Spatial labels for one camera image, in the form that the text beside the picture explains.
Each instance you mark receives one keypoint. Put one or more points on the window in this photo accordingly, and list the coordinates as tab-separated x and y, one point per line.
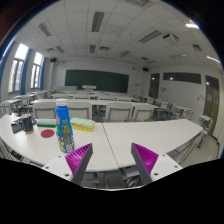
36	68
17	68

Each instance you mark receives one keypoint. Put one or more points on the ceiling projector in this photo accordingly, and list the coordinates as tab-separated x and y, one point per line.
171	38

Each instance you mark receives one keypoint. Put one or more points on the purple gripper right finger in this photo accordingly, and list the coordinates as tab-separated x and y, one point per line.
152	166

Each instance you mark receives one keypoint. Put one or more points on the brown wooden door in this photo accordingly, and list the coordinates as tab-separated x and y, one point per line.
211	99

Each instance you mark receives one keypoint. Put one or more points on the white chair far right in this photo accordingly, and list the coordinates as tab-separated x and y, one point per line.
205	122

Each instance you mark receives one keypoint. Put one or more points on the white chair far left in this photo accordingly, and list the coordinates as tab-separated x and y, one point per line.
46	110

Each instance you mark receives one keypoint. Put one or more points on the dark cup with cork base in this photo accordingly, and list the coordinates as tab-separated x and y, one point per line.
27	123

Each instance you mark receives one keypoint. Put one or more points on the dark rear door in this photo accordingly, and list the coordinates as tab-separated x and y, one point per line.
154	85

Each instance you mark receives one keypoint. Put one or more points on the green chalkboard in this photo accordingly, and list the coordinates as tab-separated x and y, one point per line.
103	81

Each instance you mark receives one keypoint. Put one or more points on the blue plastic bottle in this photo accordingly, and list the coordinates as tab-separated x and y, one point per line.
63	127

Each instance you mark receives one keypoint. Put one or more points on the white chair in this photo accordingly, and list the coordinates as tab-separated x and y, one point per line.
46	110
205	122
80	110
142	112
118	112

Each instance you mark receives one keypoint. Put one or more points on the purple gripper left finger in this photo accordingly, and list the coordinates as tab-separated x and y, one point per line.
71	166

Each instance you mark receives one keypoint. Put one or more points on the black object on table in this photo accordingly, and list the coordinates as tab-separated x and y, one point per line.
17	126

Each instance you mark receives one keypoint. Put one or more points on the white chair centre right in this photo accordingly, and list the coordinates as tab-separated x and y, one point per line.
142	112

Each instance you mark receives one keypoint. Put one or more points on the white chair centre left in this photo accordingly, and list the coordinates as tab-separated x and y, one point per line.
80	110

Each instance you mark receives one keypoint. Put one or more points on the green yellow sponge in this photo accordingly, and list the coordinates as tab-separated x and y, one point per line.
82	124

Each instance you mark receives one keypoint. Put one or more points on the left window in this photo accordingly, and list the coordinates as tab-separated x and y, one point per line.
17	68

